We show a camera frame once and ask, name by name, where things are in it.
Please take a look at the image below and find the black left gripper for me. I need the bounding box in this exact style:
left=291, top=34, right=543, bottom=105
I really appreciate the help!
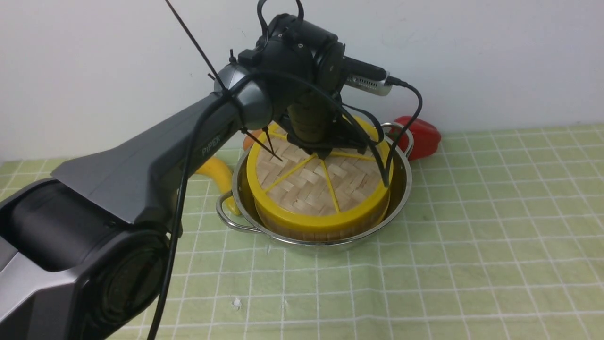
left=239, top=13, right=377, bottom=157

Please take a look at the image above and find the woven bamboo steamer lid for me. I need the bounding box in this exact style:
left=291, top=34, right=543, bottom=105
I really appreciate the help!
left=245, top=124, right=391, bottom=238

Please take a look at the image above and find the bamboo steamer basket yellow rim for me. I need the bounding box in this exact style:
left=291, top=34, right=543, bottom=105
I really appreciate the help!
left=254, top=185, right=391, bottom=242

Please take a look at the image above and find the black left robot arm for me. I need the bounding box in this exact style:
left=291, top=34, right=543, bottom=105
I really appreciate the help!
left=0, top=14, right=369, bottom=340

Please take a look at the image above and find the stainless steel pot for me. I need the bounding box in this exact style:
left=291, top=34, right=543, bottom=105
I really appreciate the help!
left=215, top=131, right=414, bottom=249

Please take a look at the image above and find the orange toy fruit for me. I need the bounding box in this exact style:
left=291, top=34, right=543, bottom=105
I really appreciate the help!
left=243, top=130, right=263, bottom=151

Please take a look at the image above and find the yellow toy banana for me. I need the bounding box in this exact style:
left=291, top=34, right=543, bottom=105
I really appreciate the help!
left=194, top=156, right=233, bottom=195

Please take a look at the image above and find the red toy bell pepper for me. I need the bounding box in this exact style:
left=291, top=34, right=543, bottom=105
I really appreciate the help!
left=385, top=116, right=442, bottom=162

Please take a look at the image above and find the green checkered tablecloth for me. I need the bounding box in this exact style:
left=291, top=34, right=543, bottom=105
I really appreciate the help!
left=0, top=124, right=604, bottom=340

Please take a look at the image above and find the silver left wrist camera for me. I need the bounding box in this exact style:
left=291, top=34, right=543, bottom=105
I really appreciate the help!
left=344, top=57, right=392, bottom=96

